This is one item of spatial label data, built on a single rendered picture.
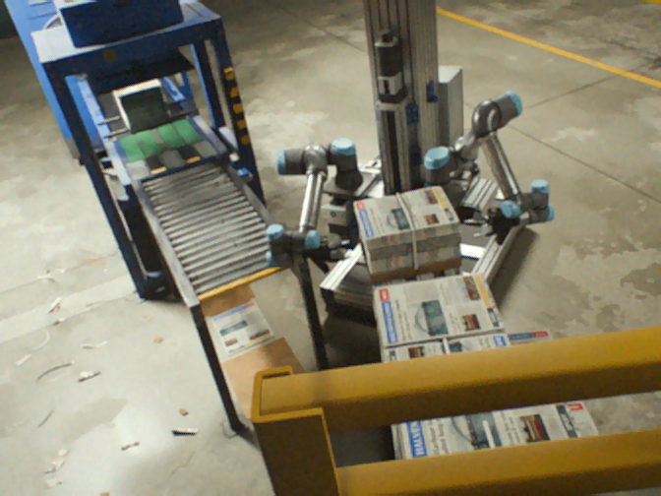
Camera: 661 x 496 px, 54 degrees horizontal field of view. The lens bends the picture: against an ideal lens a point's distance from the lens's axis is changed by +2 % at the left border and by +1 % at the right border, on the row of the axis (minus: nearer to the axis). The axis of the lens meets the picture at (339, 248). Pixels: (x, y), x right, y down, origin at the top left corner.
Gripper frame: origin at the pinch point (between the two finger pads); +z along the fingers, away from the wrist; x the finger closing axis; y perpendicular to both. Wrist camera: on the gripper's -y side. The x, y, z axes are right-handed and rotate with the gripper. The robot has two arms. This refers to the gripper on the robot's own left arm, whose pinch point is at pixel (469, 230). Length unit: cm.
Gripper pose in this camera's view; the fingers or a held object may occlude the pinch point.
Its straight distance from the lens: 283.1
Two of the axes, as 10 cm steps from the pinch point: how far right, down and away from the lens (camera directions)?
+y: -1.4, -8.1, -5.7
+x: 1.0, 5.6, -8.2
